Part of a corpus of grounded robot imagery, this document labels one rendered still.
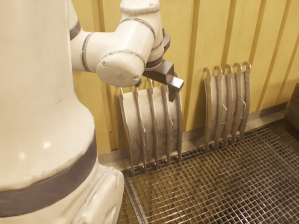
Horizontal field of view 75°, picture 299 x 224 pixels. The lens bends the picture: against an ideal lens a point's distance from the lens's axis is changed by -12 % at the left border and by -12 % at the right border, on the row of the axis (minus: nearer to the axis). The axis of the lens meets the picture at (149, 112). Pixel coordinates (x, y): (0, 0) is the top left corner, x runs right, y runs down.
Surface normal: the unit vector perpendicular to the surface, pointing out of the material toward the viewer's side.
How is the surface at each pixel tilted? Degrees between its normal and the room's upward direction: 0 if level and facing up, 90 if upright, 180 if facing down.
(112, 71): 106
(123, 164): 0
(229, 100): 90
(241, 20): 90
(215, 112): 77
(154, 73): 114
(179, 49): 90
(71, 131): 62
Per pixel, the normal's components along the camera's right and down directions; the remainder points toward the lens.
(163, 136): 0.36, 0.43
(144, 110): 0.33, 0.22
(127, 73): -0.11, 0.82
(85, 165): 0.96, 0.13
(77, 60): -0.29, 0.63
